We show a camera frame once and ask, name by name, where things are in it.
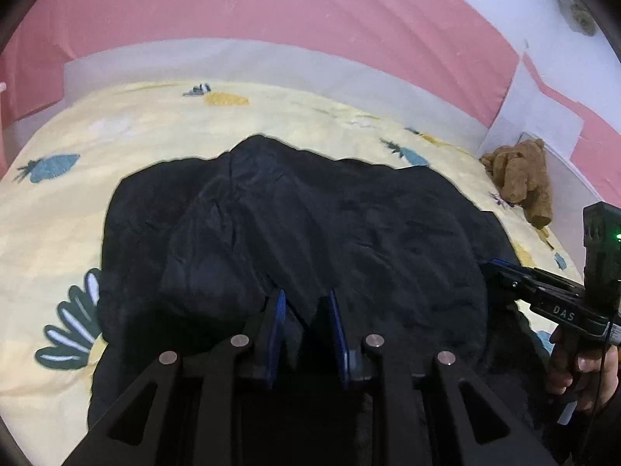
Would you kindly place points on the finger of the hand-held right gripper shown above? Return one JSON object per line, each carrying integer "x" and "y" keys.
{"x": 509, "y": 279}

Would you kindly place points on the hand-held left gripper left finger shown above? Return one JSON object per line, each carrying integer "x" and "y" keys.
{"x": 277, "y": 320}

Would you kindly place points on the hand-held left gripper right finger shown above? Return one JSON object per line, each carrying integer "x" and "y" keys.
{"x": 336, "y": 325}

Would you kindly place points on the black puffer jacket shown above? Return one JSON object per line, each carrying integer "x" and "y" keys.
{"x": 310, "y": 233}

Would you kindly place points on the person's right hand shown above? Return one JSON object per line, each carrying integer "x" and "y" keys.
{"x": 589, "y": 378}

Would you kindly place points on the brown teddy bear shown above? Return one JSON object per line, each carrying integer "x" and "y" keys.
{"x": 521, "y": 174}

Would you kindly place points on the yellow pineapple print bedsheet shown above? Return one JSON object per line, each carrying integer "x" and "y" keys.
{"x": 97, "y": 145}

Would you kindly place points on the white padded headboard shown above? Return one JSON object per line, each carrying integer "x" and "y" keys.
{"x": 242, "y": 63}

